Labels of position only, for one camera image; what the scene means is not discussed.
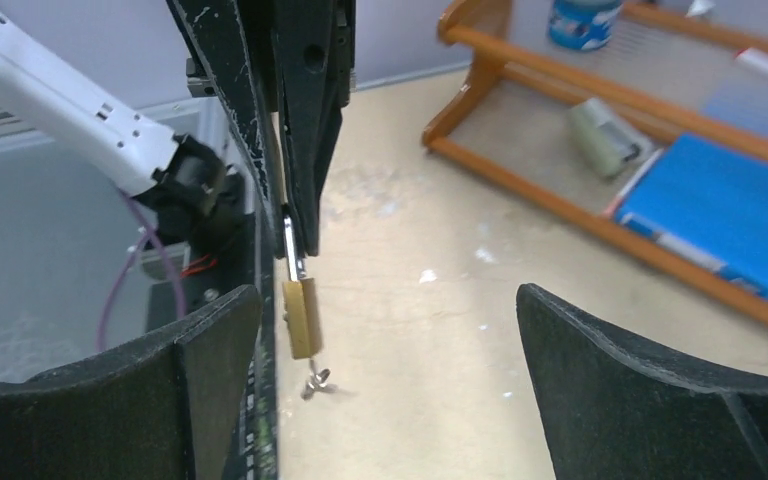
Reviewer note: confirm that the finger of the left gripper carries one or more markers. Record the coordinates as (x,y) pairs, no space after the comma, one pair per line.
(314,51)
(216,37)

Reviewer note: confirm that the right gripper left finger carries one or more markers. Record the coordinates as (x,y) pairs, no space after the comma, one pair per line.
(162,406)

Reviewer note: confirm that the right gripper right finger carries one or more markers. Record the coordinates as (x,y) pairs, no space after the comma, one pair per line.
(616,405)

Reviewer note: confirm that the padlock key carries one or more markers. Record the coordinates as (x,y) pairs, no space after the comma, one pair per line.
(317,381)

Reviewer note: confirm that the brass padlock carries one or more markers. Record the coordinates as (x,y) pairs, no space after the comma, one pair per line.
(300,299)

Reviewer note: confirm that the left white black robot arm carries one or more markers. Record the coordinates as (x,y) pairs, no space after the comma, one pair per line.
(167,172)

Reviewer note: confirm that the orange wooden rack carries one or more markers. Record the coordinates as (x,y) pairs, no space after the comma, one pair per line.
(483,26)

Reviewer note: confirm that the blue book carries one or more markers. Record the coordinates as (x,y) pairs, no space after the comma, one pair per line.
(709,205)

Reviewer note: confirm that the blue lidded jar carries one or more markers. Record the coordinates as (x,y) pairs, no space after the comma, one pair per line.
(582,25)

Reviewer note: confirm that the pale green roll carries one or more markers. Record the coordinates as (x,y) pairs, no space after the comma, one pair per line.
(608,142)

